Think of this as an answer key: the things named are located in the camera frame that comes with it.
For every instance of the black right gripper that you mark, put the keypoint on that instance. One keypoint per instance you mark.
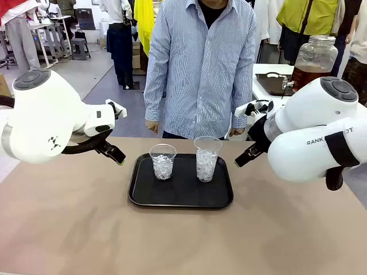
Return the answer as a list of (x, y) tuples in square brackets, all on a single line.
[(261, 131)]

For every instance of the tall clear iced cup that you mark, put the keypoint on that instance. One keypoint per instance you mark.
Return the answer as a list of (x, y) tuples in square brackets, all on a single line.
[(206, 166)]

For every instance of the short clear iced cup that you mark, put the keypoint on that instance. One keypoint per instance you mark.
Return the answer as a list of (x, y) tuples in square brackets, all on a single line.
[(162, 169)]

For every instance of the person's left forearm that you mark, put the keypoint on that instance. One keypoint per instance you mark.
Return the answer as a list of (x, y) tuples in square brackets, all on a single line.
[(242, 97)]

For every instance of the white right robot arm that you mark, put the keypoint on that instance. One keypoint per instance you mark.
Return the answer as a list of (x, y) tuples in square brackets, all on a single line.
[(301, 154)]

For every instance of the person's right forearm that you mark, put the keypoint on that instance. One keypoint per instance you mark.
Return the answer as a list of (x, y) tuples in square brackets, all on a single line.
[(155, 97)]

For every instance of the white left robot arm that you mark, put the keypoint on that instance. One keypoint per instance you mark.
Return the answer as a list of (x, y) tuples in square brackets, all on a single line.
[(43, 114)]

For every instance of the person's left hand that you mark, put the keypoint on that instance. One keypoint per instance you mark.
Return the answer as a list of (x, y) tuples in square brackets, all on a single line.
[(236, 132)]

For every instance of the person's right hand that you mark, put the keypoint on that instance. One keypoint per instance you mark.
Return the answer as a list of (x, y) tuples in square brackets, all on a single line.
[(152, 126)]

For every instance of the white side table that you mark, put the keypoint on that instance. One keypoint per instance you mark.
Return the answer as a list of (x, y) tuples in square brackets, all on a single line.
[(263, 98)]

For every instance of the black tray under dispenser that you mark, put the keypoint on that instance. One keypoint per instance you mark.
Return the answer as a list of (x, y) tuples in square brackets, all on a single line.
[(272, 84)]

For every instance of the black serving tray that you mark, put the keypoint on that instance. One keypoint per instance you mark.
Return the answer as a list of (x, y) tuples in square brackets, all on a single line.
[(180, 194)]

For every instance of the person in striped shirt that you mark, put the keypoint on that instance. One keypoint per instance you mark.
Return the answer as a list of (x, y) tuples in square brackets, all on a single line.
[(200, 71)]

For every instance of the brown cardboard box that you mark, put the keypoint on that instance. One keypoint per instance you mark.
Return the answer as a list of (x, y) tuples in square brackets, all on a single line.
[(137, 57)]

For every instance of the grey plastic stool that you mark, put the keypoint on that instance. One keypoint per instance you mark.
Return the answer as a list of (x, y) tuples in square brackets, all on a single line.
[(80, 48)]

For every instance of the glass tea dispenser jar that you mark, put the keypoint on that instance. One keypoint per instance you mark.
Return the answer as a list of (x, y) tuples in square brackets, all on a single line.
[(315, 63)]

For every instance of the yellow hanging garment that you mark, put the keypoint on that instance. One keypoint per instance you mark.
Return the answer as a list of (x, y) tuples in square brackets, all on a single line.
[(143, 23)]

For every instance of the black framed board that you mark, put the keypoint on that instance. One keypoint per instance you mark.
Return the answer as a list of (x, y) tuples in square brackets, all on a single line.
[(86, 18)]

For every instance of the white workshop desk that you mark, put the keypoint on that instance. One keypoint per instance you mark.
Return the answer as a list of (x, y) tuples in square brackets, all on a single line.
[(48, 28)]

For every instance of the person in grey trousers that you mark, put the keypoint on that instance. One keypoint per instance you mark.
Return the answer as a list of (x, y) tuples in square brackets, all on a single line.
[(23, 43)]

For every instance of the yellow-green jacket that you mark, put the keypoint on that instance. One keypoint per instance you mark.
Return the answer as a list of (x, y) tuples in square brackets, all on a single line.
[(309, 17)]

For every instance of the bystander in dark trousers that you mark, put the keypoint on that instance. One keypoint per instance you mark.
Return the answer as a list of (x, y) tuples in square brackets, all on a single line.
[(358, 43)]

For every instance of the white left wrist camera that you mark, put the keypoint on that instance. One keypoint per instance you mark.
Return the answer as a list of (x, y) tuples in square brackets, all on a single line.
[(119, 110)]

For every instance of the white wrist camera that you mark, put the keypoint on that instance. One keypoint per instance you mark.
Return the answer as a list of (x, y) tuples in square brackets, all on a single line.
[(119, 110), (242, 110)]

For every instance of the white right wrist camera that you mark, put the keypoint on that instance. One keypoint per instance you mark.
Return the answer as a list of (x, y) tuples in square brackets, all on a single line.
[(242, 110)]

